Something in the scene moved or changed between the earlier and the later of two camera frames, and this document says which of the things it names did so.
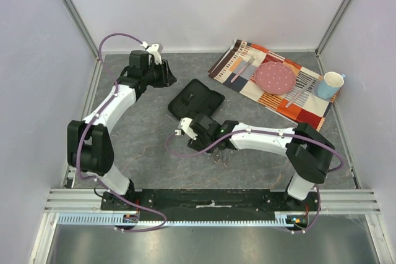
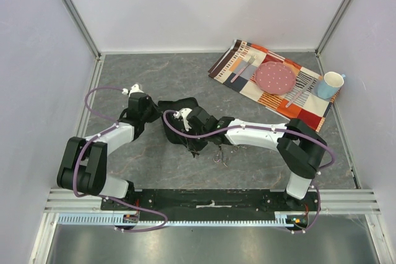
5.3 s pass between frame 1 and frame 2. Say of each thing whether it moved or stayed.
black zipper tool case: moved
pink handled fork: stayed
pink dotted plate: stayed
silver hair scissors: stayed
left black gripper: moved
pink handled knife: stayed
